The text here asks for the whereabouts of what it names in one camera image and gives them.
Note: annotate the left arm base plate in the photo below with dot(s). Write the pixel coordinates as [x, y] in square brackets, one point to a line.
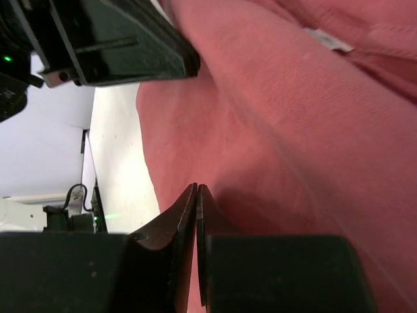
[82, 211]

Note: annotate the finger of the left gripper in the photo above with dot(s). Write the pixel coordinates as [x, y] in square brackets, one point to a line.
[119, 42]

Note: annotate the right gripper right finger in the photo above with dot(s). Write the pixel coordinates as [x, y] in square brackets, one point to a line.
[275, 273]

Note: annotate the pink t shirt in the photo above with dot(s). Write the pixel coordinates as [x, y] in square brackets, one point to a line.
[302, 120]

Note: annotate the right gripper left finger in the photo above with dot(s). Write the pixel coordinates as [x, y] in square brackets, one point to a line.
[146, 271]

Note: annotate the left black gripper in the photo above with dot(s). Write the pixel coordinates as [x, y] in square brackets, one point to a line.
[34, 50]

